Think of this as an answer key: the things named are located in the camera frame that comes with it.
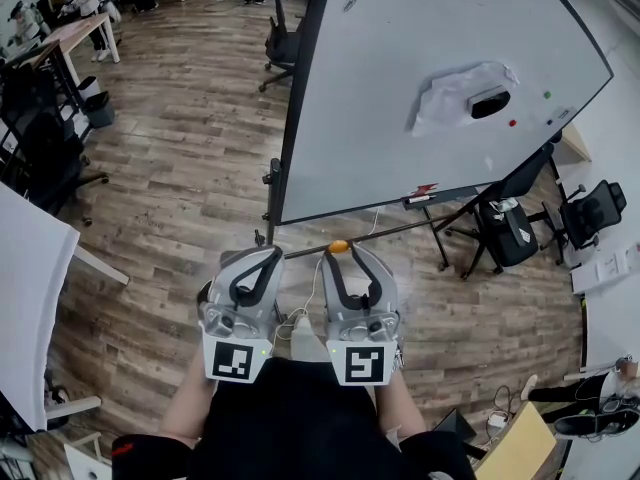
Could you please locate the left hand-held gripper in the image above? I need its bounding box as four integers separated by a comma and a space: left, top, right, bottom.
196, 245, 286, 384

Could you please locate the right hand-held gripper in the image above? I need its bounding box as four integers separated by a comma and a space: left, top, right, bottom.
320, 241, 404, 388

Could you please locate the person's right forearm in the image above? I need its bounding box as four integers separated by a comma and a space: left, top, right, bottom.
372, 370, 427, 439

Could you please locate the person's left forearm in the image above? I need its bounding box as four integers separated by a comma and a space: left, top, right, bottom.
158, 352, 221, 447

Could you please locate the person's leg with white shoe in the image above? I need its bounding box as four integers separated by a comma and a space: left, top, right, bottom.
289, 317, 335, 365

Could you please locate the black marker tray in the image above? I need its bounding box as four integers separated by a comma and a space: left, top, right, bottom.
401, 186, 480, 212

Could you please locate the person's black shirt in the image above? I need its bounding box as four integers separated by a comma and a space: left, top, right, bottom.
110, 357, 479, 480

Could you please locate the black chair with white label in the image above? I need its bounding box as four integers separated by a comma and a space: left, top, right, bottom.
447, 142, 556, 282

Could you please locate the black stand base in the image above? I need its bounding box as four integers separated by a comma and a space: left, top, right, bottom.
430, 407, 489, 462

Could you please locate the white whiteboard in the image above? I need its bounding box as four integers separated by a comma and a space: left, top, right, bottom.
278, 0, 615, 227

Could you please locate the crumpled white paper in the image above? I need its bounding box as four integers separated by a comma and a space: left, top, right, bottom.
405, 60, 521, 138

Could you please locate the white wooden chair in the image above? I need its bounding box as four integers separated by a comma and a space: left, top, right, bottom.
44, 395, 115, 480

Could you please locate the light wooden side table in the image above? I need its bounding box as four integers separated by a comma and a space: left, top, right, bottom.
474, 400, 559, 480

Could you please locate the white table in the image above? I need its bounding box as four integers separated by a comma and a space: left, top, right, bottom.
0, 182, 131, 432

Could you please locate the grey trash bin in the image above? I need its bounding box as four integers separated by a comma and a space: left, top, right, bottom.
82, 91, 117, 129

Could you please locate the black whiteboard eraser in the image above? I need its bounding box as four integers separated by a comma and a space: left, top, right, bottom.
465, 85, 512, 121

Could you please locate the white cardboard box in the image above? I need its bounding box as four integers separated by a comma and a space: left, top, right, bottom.
569, 240, 640, 297

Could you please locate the black mesh armrest office chair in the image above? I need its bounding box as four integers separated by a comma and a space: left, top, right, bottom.
542, 179, 629, 267

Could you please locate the light wooden desk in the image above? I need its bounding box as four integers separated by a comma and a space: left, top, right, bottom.
558, 122, 594, 164

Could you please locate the wooden desk with white legs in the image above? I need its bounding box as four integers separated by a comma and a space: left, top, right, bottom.
42, 11, 123, 67

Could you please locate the white cable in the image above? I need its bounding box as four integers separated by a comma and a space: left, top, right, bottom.
273, 206, 381, 342

